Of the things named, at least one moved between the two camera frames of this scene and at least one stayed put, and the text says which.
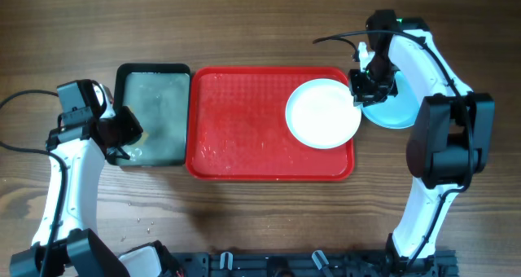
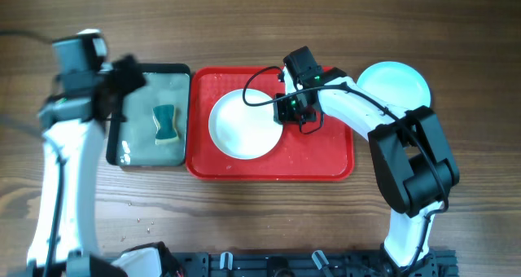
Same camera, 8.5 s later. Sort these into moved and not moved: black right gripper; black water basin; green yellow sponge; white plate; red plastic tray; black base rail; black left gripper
Moved: black left gripper; green yellow sponge; white plate; black right gripper
Not moved: black base rail; red plastic tray; black water basin
